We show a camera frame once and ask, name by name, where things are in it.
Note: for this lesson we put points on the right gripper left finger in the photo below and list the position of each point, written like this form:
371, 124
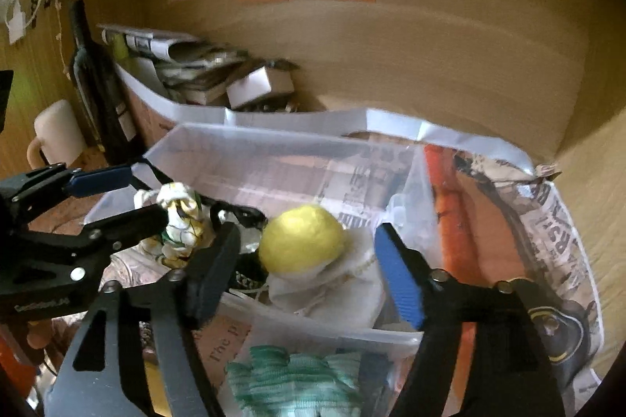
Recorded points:
185, 303

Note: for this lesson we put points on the floral patterned cloth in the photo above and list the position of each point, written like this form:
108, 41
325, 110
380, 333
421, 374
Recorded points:
188, 227

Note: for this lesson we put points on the dark wine bottle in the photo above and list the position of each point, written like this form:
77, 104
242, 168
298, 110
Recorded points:
97, 82

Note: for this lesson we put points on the stack of newspapers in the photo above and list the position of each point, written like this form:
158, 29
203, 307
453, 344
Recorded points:
184, 68

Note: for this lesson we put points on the yellow foam ball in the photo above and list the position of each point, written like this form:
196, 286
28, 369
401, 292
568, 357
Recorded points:
301, 240

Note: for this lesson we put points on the white cloth pouch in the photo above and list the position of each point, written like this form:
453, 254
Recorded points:
349, 292

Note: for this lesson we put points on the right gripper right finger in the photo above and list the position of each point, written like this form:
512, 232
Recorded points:
422, 302

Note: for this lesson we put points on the cream black tote bag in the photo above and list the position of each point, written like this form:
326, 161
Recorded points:
244, 260

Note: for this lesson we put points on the green knitted glove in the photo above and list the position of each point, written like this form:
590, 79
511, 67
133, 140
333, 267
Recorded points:
275, 382

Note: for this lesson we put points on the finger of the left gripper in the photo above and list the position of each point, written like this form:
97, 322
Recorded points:
123, 231
37, 191

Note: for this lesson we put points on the wooden shelf unit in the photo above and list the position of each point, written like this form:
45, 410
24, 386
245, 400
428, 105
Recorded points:
547, 75

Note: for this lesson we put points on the clear plastic bin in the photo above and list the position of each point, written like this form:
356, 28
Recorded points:
323, 198

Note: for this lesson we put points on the small white cardboard box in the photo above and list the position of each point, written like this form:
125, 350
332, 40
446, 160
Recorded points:
259, 85

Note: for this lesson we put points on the cream ceramic mug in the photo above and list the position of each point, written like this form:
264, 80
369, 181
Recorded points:
58, 138

